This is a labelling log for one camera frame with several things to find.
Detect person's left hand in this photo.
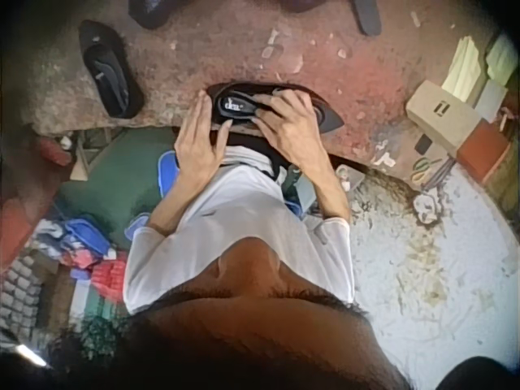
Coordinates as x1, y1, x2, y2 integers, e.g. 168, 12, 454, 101
173, 89, 236, 177

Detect person's right hand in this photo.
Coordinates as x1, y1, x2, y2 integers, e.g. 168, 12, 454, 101
251, 89, 327, 171

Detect black leather shoe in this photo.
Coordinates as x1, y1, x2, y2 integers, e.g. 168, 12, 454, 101
206, 82, 345, 137

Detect grey container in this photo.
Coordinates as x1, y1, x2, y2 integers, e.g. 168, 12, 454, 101
283, 164, 319, 213

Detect small grey scrap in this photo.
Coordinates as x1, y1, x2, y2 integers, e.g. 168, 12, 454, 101
335, 163, 366, 193

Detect black flip-flop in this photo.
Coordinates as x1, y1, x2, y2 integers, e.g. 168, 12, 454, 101
351, 0, 384, 37

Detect small black block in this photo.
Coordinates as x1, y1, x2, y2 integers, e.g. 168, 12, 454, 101
414, 133, 434, 156

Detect beige cardboard box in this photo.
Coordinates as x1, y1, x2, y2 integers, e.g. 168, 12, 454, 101
405, 79, 483, 158

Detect crumpled white scrap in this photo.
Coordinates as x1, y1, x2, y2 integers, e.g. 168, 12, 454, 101
412, 193, 441, 225

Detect stack of white sheets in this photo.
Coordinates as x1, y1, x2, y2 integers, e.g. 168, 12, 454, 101
440, 35, 491, 105

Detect grey box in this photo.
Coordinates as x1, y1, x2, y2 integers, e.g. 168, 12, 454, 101
473, 78, 509, 124

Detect red object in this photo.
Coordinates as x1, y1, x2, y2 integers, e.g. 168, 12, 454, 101
37, 136, 75, 168

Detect stack of pale green sheets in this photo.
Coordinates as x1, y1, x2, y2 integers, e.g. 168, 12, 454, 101
485, 33, 519, 87

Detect heap of colourful cloths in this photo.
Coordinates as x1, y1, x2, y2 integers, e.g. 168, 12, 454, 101
31, 217, 130, 322

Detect grey woven mat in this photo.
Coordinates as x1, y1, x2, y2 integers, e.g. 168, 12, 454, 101
0, 248, 45, 343

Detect scissors with green handles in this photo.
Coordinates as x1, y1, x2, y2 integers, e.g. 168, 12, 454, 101
409, 155, 444, 184

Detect black strapped sandal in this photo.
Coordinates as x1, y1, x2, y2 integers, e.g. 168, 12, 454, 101
77, 19, 145, 120

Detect bundle of purple cords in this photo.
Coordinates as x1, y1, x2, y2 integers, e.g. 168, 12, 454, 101
420, 157, 457, 193

